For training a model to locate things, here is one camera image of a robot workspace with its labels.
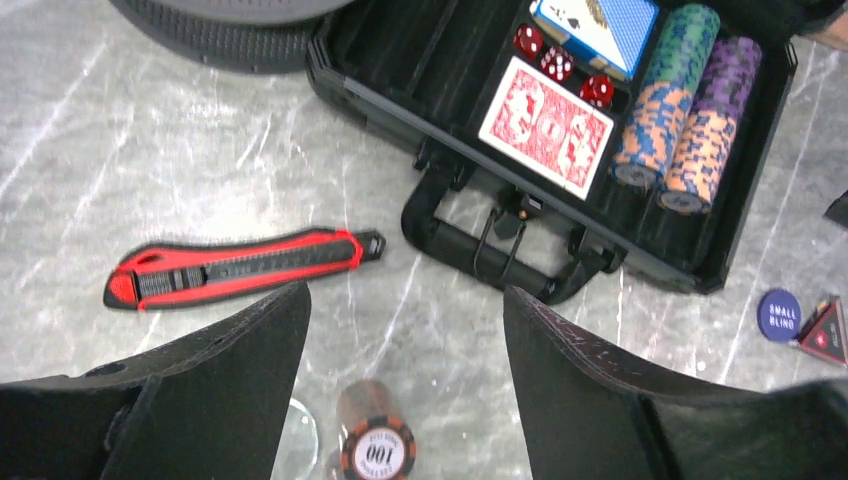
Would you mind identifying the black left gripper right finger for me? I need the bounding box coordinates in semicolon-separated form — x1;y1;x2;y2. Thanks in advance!
503;287;847;479

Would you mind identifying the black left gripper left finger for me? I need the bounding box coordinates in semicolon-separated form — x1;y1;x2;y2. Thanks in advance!
1;283;311;479

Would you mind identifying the orange poker chip stack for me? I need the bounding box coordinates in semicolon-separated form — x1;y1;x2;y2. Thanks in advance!
336;379;417;480

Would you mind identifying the black poker set case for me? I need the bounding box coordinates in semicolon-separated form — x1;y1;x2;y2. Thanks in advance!
307;1;803;304

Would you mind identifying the clear round lid left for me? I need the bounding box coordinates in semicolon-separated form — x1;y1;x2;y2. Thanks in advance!
270;398;320;480

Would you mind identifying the red black utility knife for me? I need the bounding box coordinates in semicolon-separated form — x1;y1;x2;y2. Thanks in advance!
103;227;386;311

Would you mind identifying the blue small blind button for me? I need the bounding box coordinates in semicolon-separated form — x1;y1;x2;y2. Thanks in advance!
756;289;802;343

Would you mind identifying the red triangle token upper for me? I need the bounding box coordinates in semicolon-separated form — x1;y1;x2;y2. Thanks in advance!
797;296;847;368

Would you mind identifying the green orange chip stack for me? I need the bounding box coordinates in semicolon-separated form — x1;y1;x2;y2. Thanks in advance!
611;3;721;189

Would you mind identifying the red playing card deck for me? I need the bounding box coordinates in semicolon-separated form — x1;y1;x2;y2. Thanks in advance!
478;57;614;200

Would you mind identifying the red die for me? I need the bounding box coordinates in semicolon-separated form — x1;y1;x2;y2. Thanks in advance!
578;74;615;108
539;45;575;83
513;24;544;62

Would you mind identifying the black filament spool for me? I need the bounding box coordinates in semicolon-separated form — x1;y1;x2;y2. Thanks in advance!
112;1;349;75

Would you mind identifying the purple orange chip stack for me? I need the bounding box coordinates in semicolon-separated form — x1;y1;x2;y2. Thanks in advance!
659;36;762;214

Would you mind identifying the blue playing card deck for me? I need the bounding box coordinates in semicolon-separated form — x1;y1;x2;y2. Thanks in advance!
529;0;660;82

